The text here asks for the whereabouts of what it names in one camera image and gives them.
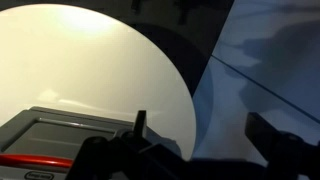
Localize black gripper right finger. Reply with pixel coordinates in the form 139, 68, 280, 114
244, 112, 285, 161

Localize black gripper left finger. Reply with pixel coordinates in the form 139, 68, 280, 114
133, 110, 148, 138

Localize grey toy stove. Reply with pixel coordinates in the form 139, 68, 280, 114
0, 105, 183, 180

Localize grey oven door red handle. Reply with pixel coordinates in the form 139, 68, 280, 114
0, 114, 134, 180

